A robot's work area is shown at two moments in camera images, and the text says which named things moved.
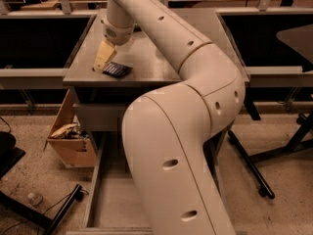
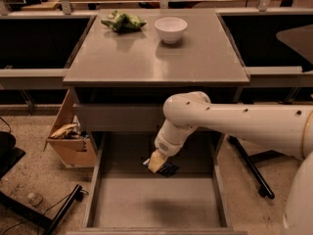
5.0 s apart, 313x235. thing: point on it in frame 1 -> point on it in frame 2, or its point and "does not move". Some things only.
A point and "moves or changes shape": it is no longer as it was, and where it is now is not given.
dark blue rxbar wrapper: x=116 y=70 moves or changes shape
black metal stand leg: x=295 y=144 does not move
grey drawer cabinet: x=102 y=101 does not move
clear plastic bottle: x=35 y=198 does not move
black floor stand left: x=9 y=157 does not move
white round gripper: x=117 y=34 -> x=165 y=146
